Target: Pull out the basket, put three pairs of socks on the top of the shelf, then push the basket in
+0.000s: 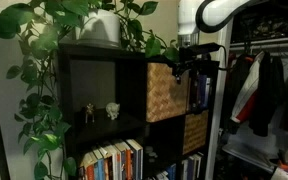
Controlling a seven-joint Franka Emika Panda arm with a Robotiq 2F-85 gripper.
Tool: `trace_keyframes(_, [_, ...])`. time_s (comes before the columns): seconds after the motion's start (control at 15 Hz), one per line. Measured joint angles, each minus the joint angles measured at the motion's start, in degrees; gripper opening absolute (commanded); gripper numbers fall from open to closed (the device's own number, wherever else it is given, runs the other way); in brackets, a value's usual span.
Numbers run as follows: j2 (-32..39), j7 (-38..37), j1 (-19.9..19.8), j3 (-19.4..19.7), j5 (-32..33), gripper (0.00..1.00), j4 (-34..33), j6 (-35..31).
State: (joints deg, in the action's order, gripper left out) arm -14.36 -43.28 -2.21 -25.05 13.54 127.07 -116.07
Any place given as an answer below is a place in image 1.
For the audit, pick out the white elephant figurine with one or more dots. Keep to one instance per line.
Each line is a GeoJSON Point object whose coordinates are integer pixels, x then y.
{"type": "Point", "coordinates": [112, 110]}

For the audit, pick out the white red jacket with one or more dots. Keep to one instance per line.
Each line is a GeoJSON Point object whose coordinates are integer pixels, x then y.
{"type": "Point", "coordinates": [246, 98]}

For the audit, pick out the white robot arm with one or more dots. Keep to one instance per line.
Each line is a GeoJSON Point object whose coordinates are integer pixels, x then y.
{"type": "Point", "coordinates": [208, 16]}

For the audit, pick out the white plant pot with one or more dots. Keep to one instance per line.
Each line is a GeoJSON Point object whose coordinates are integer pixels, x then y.
{"type": "Point", "coordinates": [99, 28]}

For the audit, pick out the books in upper right cube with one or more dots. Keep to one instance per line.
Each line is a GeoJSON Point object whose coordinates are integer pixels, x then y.
{"type": "Point", "coordinates": [202, 83]}

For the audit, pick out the black hanging jacket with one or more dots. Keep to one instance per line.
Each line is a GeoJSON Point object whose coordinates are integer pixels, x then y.
{"type": "Point", "coordinates": [270, 94]}

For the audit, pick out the green pothos plant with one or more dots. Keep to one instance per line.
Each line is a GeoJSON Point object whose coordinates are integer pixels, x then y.
{"type": "Point", "coordinates": [39, 26]}

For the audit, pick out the books bottom right cube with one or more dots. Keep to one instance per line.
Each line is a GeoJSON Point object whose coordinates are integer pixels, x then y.
{"type": "Point", "coordinates": [190, 169]}

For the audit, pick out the woven basket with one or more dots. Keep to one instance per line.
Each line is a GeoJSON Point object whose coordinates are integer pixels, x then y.
{"type": "Point", "coordinates": [165, 97]}
{"type": "Point", "coordinates": [195, 131]}

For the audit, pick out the dark cube shelf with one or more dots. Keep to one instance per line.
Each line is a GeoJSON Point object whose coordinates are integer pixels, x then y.
{"type": "Point", "coordinates": [100, 76]}

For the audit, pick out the row of books lower left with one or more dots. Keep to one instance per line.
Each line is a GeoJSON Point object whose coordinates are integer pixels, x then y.
{"type": "Point", "coordinates": [113, 160]}

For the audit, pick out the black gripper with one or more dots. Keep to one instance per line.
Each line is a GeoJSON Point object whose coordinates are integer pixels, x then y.
{"type": "Point", "coordinates": [188, 58]}

